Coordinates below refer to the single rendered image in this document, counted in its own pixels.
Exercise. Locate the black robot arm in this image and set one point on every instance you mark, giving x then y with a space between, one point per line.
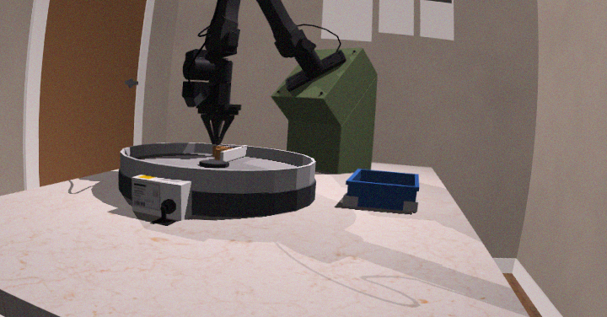
290 42

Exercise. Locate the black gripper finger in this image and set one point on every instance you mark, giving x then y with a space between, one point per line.
215 121
206 120

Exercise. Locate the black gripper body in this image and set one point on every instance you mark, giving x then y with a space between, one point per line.
225 110

